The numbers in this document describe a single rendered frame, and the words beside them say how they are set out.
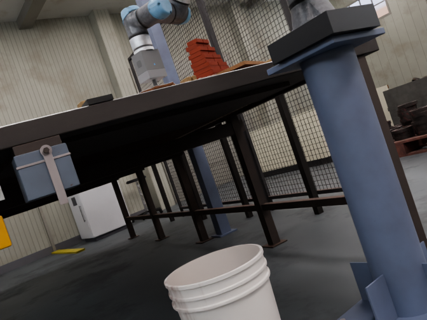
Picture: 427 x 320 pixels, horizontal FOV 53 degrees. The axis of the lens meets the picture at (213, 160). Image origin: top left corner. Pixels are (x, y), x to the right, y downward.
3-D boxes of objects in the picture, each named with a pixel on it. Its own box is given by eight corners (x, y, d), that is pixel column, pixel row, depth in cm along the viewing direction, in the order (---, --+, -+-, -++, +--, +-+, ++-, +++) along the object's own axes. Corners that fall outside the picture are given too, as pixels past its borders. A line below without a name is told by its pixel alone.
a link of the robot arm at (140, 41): (125, 42, 156) (142, 42, 162) (129, 54, 156) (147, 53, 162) (136, 33, 151) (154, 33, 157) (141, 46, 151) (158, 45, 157)
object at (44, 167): (86, 196, 114) (63, 131, 114) (32, 214, 107) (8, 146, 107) (79, 199, 124) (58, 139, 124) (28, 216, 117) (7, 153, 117)
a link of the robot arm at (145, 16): (174, -5, 153) (152, 9, 159) (154, -8, 144) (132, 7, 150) (182, 16, 153) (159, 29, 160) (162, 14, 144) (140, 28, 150)
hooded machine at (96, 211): (119, 227, 718) (93, 152, 716) (133, 225, 671) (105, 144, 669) (81, 243, 677) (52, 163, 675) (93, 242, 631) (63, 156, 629)
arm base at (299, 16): (350, 14, 133) (339, -16, 133) (317, 22, 125) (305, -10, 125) (316, 35, 146) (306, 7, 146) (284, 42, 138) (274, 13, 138)
